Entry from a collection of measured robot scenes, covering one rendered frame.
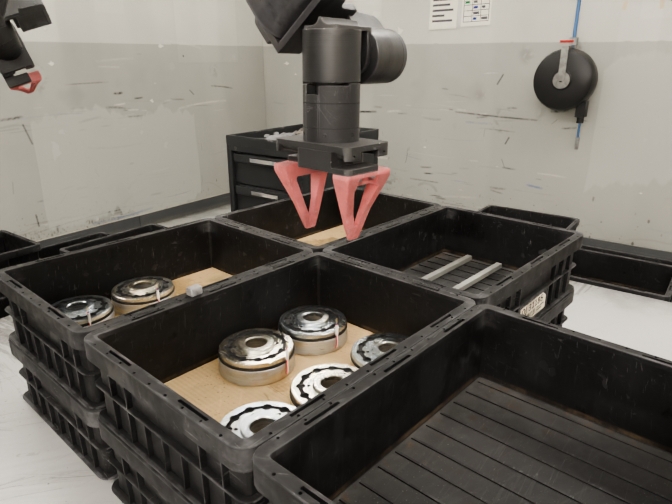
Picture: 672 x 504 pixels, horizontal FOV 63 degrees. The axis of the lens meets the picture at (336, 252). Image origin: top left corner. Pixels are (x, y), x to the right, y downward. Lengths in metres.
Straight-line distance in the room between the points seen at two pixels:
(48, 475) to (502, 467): 0.59
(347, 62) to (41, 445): 0.70
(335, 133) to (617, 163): 3.41
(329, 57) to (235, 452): 0.36
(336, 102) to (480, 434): 0.40
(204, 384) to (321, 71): 0.43
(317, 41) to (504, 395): 0.48
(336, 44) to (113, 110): 3.74
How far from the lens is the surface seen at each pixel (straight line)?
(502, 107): 4.03
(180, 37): 4.59
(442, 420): 0.69
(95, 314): 0.92
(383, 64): 0.59
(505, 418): 0.71
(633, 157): 3.86
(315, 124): 0.54
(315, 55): 0.54
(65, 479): 0.87
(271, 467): 0.46
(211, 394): 0.73
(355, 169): 0.52
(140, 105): 4.35
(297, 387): 0.68
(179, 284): 1.07
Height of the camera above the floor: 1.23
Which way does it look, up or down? 20 degrees down
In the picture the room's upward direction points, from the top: straight up
